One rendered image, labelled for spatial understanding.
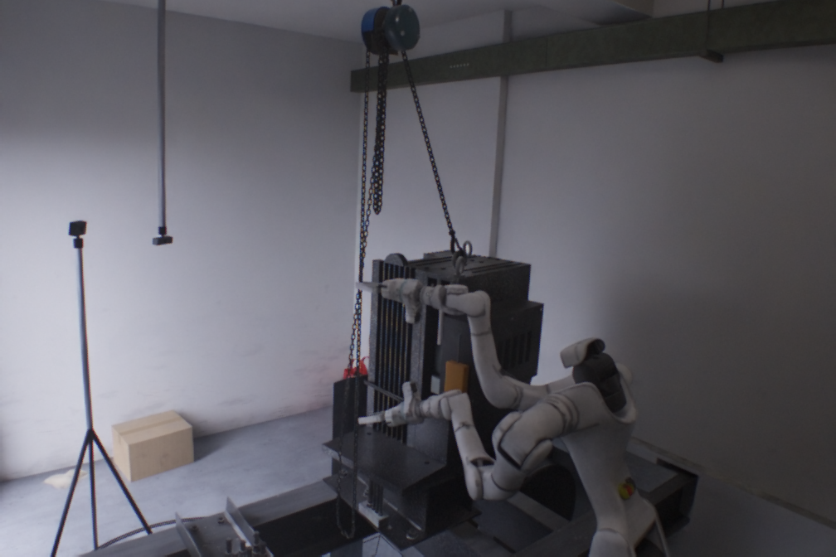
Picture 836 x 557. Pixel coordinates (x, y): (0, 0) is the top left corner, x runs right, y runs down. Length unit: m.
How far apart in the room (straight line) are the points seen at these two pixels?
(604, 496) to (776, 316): 1.40
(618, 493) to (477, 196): 2.31
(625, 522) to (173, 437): 3.02
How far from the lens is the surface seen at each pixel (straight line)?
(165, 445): 3.96
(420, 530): 2.28
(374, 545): 3.28
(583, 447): 1.47
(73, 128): 3.80
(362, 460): 2.23
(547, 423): 1.31
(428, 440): 2.25
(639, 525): 1.56
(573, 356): 1.41
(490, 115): 3.43
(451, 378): 1.94
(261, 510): 2.40
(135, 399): 4.17
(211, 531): 2.31
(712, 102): 2.77
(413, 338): 2.16
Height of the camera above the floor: 2.00
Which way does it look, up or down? 9 degrees down
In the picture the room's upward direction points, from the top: 3 degrees clockwise
